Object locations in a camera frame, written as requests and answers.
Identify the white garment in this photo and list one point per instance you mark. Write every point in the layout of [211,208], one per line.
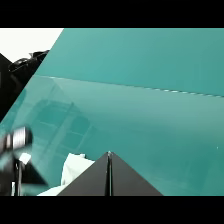
[74,168]

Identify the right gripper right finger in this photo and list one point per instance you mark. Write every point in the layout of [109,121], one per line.
[126,181]

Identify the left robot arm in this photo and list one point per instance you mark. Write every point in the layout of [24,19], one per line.
[18,138]

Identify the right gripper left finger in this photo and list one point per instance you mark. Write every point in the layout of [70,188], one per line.
[94,181]

